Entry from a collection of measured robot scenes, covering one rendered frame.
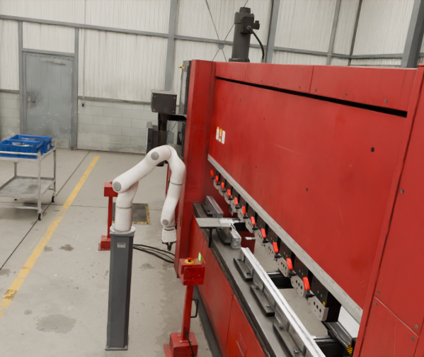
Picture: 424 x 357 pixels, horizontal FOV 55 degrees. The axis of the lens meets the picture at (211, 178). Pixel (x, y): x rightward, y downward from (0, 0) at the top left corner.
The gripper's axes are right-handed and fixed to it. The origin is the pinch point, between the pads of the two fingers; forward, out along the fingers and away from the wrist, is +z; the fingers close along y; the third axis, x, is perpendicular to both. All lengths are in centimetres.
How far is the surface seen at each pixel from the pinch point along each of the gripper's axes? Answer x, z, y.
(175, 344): 1, 84, -4
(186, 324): -2, 69, -13
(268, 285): 61, 2, -53
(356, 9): -666, -252, -564
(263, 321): 83, 11, -41
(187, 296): -2.4, 43.9, -14.3
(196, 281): 4.9, 27.5, -19.3
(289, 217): 80, -51, -54
